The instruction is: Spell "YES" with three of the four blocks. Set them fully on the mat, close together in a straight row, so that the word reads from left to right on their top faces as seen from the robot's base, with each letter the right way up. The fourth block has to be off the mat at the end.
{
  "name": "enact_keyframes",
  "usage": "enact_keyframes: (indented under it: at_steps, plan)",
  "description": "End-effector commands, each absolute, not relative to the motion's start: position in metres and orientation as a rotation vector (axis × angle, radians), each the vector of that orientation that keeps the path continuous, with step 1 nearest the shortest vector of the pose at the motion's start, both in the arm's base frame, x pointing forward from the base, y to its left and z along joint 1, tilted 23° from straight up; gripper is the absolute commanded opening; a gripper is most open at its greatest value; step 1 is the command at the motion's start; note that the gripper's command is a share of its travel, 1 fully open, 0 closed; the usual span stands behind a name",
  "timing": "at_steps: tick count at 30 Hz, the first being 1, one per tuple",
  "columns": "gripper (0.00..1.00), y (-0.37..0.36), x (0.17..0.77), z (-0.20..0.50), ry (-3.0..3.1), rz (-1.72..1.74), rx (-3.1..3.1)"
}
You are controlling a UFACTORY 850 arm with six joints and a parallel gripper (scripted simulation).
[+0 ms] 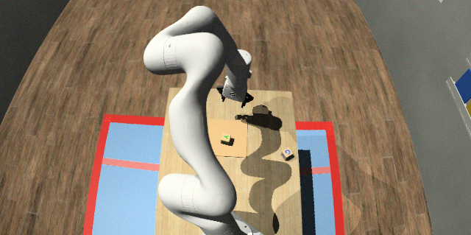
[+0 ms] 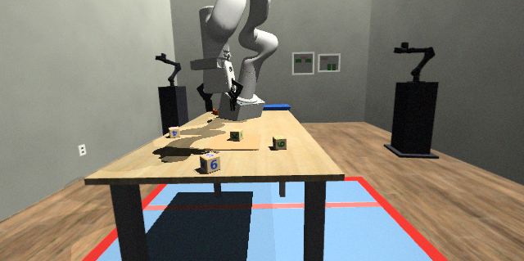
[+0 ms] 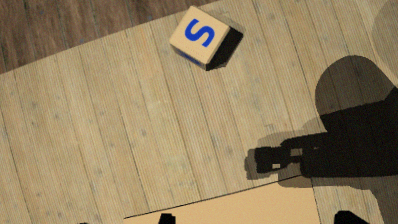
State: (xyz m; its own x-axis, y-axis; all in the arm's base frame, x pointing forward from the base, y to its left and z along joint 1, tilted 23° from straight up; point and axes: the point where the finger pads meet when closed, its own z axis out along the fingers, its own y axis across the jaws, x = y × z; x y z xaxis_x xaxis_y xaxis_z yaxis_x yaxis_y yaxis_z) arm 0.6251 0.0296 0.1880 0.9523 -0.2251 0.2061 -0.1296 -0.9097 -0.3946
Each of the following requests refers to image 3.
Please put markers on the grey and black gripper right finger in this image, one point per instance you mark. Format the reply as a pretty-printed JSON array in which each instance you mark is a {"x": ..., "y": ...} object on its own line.
[{"x": 347, "y": 217}]

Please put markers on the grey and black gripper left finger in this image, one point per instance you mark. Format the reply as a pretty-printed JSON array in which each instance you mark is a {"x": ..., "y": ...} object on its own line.
[{"x": 167, "y": 218}]

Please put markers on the tan flat mat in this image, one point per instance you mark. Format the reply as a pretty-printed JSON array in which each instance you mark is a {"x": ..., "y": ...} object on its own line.
[{"x": 288, "y": 201}]

